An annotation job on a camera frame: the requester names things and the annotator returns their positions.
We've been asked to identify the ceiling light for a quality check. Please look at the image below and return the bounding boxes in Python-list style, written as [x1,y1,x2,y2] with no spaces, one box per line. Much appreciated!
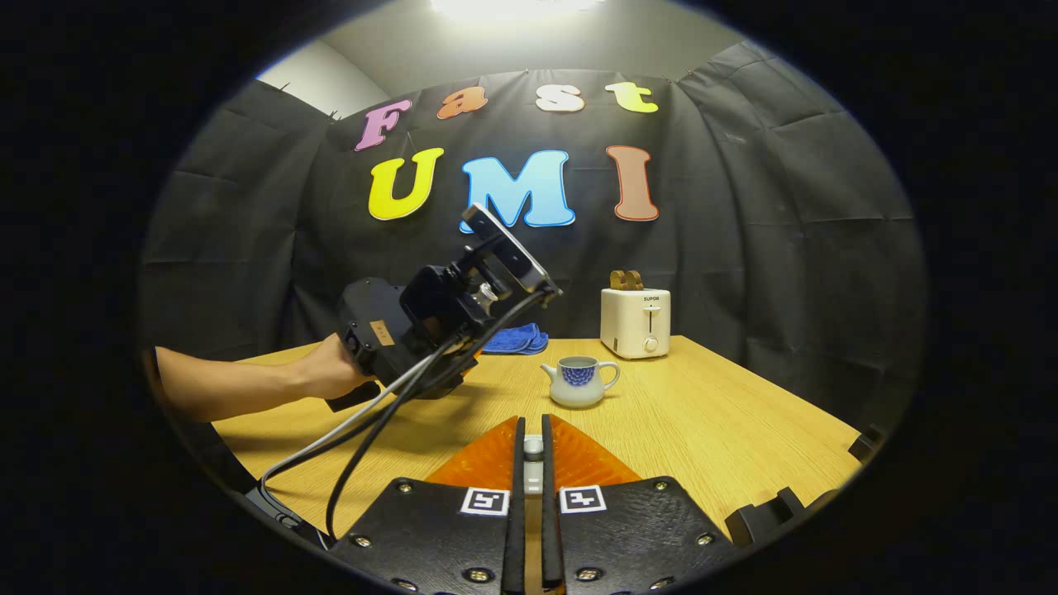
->
[430,0,608,24]

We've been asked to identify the white cable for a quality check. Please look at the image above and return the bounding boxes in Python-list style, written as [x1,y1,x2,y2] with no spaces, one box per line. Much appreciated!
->
[260,343,451,488]

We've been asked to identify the black cable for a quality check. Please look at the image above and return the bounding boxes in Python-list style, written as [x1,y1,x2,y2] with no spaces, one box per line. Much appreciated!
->
[260,293,546,488]
[325,289,550,542]

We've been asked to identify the black backdrop cloth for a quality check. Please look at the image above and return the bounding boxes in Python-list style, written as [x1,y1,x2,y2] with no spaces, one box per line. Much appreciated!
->
[136,41,927,431]

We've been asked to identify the black chair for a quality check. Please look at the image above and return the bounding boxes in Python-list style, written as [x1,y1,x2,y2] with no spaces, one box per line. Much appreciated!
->
[849,423,885,464]

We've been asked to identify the white blue-patterned teacup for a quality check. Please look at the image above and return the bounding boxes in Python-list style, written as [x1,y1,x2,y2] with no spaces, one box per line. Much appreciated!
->
[541,355,621,409]

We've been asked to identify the white toaster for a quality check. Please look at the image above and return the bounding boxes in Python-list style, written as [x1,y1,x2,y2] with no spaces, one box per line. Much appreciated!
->
[600,288,672,359]

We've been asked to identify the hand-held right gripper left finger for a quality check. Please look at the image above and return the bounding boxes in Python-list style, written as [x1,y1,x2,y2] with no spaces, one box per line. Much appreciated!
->
[329,416,527,595]

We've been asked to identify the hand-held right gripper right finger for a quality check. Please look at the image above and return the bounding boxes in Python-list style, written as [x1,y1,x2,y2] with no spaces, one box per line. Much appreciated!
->
[541,413,741,595]

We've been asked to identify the blue folded towel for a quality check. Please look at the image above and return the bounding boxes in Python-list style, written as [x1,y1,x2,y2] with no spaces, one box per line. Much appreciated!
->
[482,322,550,356]

